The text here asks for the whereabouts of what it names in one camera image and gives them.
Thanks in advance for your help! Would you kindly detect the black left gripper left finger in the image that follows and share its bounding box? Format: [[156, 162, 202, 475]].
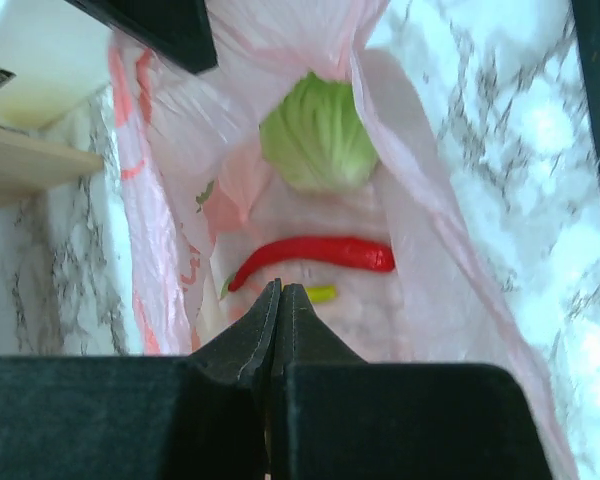
[[0, 281, 282, 479]]

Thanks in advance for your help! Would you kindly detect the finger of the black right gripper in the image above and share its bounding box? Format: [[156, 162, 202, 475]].
[[68, 0, 218, 75]]

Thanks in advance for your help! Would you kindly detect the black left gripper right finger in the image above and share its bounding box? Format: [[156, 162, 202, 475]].
[[272, 285, 551, 479]]

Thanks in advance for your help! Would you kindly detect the red chili pepper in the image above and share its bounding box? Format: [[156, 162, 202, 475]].
[[223, 236, 396, 292]]

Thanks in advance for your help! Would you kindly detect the pink plastic grocery bag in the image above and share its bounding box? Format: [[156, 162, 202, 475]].
[[109, 1, 578, 479]]

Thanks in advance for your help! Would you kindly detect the white vegetable basket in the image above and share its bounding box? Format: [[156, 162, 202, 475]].
[[0, 0, 111, 129]]

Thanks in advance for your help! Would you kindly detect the green lettuce piece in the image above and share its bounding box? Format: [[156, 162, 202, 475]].
[[259, 73, 378, 193]]

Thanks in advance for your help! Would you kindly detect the wooden shelf unit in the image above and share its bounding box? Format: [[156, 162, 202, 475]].
[[0, 127, 104, 208]]

